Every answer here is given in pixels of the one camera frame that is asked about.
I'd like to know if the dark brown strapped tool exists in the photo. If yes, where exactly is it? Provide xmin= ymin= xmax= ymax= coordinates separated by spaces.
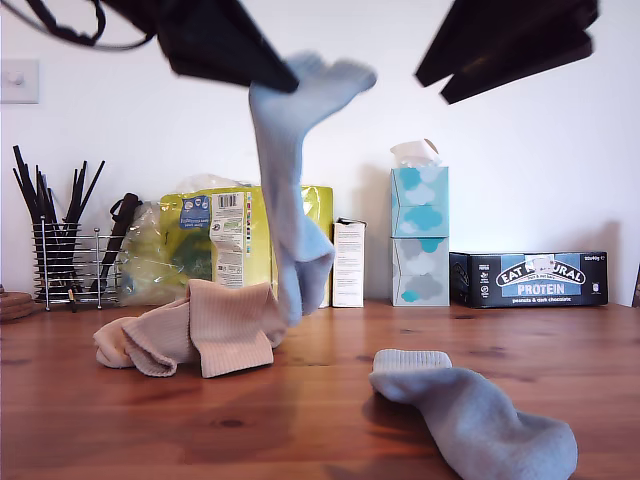
xmin=99 ymin=192 xmax=145 ymax=296

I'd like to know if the white wall light switch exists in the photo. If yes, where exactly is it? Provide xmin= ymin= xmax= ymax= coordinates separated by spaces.
xmin=0 ymin=59 xmax=40 ymax=105

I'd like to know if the beige ribbed sock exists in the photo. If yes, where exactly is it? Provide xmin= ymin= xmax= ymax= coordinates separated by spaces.
xmin=187 ymin=278 xmax=290 ymax=380
xmin=93 ymin=298 xmax=194 ymax=379

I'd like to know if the thin black cable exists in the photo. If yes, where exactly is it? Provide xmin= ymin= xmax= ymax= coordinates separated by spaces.
xmin=74 ymin=29 xmax=154 ymax=52

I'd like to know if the thin black stick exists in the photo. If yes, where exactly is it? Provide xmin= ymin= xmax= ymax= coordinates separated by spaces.
xmin=12 ymin=144 xmax=46 ymax=224
xmin=64 ymin=159 xmax=106 ymax=224
xmin=62 ymin=159 xmax=89 ymax=224

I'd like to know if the thick black cable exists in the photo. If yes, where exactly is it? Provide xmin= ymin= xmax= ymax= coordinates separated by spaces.
xmin=22 ymin=0 xmax=109 ymax=47

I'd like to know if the light blue ribbed sock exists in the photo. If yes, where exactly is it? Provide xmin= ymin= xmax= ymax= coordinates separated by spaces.
xmin=248 ymin=49 xmax=379 ymax=329
xmin=368 ymin=348 xmax=579 ymax=476

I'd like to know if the grey cloud tissue box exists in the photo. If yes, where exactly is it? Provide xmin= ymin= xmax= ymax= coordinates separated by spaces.
xmin=390 ymin=235 xmax=450 ymax=307

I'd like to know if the white carton box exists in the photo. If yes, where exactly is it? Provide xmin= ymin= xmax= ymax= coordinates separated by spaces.
xmin=332 ymin=216 xmax=368 ymax=308

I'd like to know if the black protein bar box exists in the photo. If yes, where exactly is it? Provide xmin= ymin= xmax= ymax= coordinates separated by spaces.
xmin=448 ymin=250 xmax=609 ymax=309

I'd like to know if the yellow-green paper roll pack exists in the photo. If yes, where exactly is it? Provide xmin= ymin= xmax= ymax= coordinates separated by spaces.
xmin=118 ymin=173 xmax=335 ymax=310

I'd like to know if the chrome wire rack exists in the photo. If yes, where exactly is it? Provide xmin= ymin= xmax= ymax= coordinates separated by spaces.
xmin=32 ymin=219 xmax=121 ymax=311

